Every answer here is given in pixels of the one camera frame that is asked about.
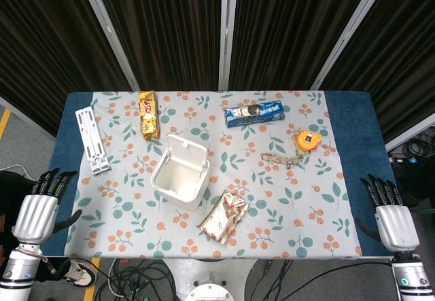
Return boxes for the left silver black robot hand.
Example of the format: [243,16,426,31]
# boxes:
[12,167,83,245]

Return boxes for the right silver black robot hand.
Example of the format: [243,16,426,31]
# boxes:
[354,173,420,253]

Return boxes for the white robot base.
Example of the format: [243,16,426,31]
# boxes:
[162,258,259,301]

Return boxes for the white open-lid container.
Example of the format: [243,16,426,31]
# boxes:
[150,133,210,211]

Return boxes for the floral tablecloth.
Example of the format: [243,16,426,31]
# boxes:
[64,90,363,260]

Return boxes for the white folding laptop stand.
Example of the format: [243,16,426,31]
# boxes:
[75,106,112,175]

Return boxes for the blue felt table cover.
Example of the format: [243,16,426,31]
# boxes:
[43,90,397,258]

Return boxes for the orange tape measure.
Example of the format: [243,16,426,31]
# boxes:
[292,129,322,153]

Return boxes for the gold snack bar wrapper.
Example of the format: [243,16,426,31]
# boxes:
[137,90,161,141]

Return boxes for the blue cookie package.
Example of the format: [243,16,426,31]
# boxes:
[224,100,285,128]

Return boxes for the dark folding screen panels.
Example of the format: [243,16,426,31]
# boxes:
[0,0,435,139]

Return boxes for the black floor cable bundle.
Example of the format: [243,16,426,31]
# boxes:
[94,259,181,301]

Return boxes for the metal key chain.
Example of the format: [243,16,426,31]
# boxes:
[260,151,307,171]

